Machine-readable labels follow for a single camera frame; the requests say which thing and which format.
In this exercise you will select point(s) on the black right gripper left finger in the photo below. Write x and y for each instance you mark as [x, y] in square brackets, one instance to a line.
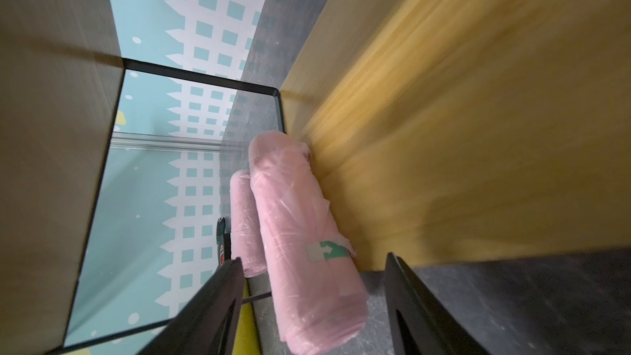
[208, 323]

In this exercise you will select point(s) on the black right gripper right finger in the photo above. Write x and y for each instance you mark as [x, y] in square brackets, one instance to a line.
[418, 322]

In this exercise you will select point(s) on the yellow trash bag roll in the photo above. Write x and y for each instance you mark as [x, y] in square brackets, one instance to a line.
[246, 338]

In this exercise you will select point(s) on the pink trash bag roll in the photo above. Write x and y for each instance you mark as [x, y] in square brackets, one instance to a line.
[246, 240]
[320, 300]

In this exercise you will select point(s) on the black tape roll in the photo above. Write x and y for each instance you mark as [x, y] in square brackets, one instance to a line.
[223, 239]

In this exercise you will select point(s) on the wooden three-tier shelf black frame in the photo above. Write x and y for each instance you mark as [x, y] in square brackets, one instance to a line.
[484, 141]

